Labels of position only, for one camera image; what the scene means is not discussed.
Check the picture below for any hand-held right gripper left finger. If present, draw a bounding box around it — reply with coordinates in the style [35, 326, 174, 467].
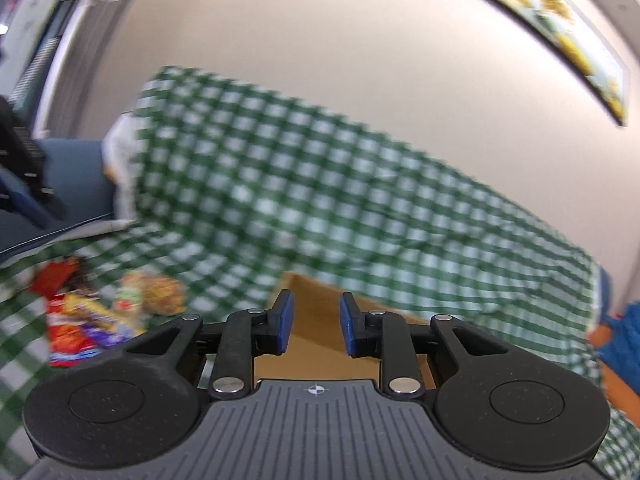
[125, 289, 296, 401]

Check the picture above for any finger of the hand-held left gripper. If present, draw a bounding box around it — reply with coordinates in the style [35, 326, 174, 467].
[27, 180, 69, 227]

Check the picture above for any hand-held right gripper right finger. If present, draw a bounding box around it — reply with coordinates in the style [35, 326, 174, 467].
[339, 291, 506, 401]

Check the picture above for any brown cardboard box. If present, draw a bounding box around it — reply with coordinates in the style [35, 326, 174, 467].
[252, 271, 437, 391]

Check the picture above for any green label cracker packet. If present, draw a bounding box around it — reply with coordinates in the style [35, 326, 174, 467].
[112, 271, 148, 317]

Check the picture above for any clear cookie packet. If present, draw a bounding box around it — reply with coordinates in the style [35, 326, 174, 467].
[142, 272, 187, 317]

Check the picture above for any red orange snack packet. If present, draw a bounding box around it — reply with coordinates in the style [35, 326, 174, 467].
[46, 296, 103, 367]

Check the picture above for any purple snack packet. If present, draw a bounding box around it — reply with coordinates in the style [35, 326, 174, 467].
[82, 321, 146, 351]

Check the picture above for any green white checked cloth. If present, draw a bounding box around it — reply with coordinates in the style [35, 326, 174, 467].
[0, 65, 640, 480]

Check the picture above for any blue and orange bag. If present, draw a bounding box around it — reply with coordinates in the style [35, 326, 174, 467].
[586, 267, 640, 428]

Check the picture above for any framed wall painting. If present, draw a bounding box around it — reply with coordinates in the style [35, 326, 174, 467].
[432, 0, 630, 128]

